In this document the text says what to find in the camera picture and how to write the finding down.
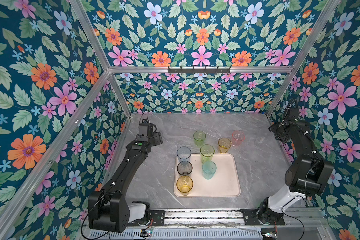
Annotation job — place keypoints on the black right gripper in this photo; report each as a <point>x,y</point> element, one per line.
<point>274,127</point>

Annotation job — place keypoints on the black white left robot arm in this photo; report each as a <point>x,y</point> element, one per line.
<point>108,207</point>

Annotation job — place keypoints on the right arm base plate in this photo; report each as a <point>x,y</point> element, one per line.
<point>254,217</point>

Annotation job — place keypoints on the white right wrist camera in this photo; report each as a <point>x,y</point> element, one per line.
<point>291,114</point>

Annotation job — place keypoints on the green short glass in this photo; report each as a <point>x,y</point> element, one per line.
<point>199,138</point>

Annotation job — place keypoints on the metal hook rail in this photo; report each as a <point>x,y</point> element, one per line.
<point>199,70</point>

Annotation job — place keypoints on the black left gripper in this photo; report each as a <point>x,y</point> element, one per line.
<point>157,137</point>

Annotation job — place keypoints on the teal short glass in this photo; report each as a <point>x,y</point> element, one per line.
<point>208,169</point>

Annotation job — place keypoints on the beige plastic tray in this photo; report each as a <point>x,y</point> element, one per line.
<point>224,183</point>

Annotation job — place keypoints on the grey tall glass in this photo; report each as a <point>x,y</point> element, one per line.
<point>184,168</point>

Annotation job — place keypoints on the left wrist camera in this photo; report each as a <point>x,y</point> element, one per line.
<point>147,131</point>

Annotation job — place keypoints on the white vented cable duct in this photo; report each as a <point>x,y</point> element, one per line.
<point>180,234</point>

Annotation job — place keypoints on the pink short glass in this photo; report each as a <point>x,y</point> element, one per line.
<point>238,137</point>

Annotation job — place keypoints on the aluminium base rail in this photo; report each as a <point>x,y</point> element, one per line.
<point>295,218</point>

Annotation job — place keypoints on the yellow short glass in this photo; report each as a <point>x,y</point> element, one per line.
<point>224,145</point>

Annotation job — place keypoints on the clear short glass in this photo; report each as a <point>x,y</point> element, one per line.
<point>260,142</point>

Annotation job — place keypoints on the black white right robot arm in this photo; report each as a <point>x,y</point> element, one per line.
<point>306,177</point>

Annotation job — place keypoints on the yellow tall glass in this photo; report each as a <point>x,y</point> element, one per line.
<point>184,185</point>

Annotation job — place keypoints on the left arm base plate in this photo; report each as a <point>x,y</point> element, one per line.
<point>151,218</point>

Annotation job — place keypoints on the light green tall glass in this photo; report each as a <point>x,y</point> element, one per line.
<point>207,152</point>

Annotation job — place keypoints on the blue tall glass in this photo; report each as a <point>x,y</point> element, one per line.
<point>184,154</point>

